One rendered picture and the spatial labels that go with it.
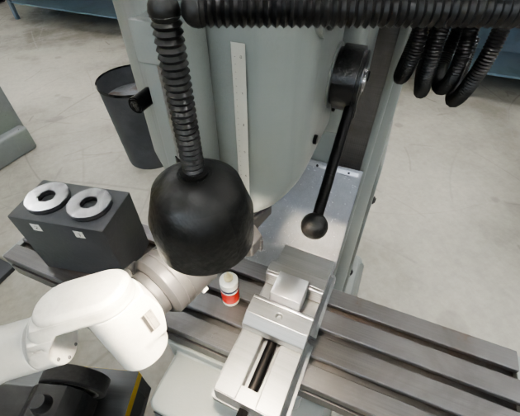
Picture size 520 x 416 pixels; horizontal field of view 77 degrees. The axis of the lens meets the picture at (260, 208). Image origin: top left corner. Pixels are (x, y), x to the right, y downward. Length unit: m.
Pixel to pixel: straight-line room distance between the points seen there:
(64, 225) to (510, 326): 2.03
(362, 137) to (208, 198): 0.65
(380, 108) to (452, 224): 1.77
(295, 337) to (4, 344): 0.43
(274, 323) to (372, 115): 0.48
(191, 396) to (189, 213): 0.68
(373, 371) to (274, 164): 0.53
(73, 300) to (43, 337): 0.05
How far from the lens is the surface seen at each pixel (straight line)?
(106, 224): 0.75
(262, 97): 0.29
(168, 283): 0.42
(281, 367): 0.66
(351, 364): 0.76
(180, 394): 0.85
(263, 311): 0.65
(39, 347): 0.46
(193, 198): 0.20
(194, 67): 0.27
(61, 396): 1.18
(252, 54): 0.28
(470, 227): 2.53
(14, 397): 1.29
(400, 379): 0.78
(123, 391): 1.34
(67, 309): 0.42
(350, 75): 0.38
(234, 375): 0.66
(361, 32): 0.45
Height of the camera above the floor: 1.62
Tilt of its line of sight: 46 degrees down
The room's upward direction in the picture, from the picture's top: straight up
